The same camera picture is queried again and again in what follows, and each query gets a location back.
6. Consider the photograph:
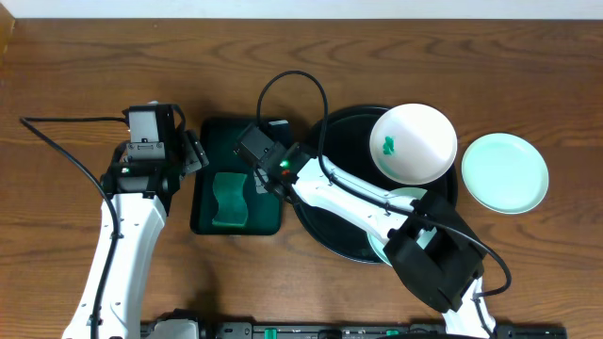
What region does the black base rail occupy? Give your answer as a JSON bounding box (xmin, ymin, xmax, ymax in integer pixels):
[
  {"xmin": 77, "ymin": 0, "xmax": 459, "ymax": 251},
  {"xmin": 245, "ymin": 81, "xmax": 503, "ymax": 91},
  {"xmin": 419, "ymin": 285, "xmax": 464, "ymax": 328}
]
[{"xmin": 140, "ymin": 309, "xmax": 568, "ymax": 339}]

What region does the white plate at back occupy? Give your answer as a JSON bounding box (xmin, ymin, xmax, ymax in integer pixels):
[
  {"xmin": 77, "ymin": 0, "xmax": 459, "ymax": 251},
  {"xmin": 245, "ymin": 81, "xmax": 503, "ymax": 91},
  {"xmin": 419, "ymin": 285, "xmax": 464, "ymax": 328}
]
[{"xmin": 369, "ymin": 104, "xmax": 458, "ymax": 186}]

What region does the green scouring sponge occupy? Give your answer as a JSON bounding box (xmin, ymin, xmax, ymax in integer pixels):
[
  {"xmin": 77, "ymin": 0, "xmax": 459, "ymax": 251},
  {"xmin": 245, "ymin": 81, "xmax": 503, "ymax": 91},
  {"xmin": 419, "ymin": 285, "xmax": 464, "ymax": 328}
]
[{"xmin": 212, "ymin": 172, "xmax": 249, "ymax": 228}]

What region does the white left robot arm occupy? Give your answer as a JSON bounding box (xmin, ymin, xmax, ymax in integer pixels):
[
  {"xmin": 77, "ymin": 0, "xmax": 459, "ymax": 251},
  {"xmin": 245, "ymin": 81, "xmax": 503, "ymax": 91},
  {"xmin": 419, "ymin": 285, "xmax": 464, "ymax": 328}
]
[{"xmin": 63, "ymin": 130, "xmax": 208, "ymax": 338}]

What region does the white plate front green stain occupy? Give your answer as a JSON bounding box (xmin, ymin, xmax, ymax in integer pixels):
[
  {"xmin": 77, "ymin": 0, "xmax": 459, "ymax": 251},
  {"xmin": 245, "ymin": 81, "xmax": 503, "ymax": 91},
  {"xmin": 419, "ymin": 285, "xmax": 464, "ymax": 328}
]
[{"xmin": 367, "ymin": 187, "xmax": 437, "ymax": 266}]

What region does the black round serving tray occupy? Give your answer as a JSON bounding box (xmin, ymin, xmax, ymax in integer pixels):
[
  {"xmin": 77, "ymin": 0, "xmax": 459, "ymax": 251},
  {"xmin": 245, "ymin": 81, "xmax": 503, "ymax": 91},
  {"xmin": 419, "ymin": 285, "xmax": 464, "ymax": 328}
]
[{"xmin": 290, "ymin": 104, "xmax": 459, "ymax": 265}]

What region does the black rectangular water tray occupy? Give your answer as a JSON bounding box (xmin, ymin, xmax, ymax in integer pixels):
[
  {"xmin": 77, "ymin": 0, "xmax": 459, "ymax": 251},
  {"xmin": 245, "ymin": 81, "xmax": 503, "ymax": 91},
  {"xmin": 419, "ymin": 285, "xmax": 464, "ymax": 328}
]
[{"xmin": 190, "ymin": 117, "xmax": 283, "ymax": 235}]

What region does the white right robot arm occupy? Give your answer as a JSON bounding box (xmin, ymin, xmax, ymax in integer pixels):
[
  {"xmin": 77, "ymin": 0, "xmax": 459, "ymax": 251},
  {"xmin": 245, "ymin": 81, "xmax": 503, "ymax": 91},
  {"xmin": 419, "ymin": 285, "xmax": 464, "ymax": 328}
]
[{"xmin": 249, "ymin": 140, "xmax": 496, "ymax": 338}]

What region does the white plate with green stain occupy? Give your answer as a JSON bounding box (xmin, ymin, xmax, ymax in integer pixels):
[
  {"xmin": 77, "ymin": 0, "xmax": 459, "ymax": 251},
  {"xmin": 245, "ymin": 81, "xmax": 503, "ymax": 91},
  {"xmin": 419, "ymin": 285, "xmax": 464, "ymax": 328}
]
[{"xmin": 461, "ymin": 133, "xmax": 549, "ymax": 215}]

